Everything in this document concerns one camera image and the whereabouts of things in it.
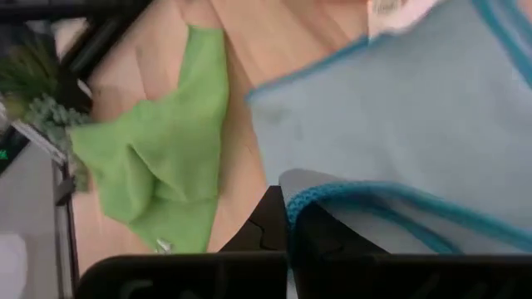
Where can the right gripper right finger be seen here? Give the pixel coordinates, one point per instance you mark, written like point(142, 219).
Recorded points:
point(324, 236)

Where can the white towel care label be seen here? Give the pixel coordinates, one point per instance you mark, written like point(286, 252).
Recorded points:
point(399, 21)

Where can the green microfiber towel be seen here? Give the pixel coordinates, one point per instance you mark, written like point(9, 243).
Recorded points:
point(158, 158)

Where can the white bar bracket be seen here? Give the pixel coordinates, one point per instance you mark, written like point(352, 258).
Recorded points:
point(41, 143)

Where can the white green-towel label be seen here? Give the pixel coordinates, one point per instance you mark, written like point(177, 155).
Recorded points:
point(163, 246)

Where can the artificial succulent plant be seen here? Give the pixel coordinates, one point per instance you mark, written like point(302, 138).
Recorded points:
point(29, 70)

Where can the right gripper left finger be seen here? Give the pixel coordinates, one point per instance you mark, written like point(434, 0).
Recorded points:
point(270, 228)

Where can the light blue microfiber towel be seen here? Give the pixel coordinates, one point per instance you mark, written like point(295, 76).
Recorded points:
point(374, 124)

